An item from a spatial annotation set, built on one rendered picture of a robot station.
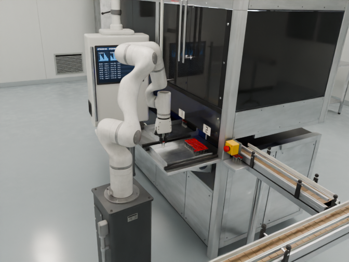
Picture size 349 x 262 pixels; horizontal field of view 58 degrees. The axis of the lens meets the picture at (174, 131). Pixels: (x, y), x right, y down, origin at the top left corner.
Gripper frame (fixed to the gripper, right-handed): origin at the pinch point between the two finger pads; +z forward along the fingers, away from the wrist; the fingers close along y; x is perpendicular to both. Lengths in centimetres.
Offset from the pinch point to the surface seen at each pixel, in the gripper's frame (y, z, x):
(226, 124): -34.9, -12.6, 18.7
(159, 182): -28, 76, -74
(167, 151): -5.8, 11.7, -6.0
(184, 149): -17.5, 11.6, -4.2
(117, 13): 6, -75, -81
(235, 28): -33, -70, 21
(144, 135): -0.1, 10.3, -36.4
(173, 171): 0.6, 13.3, 18.6
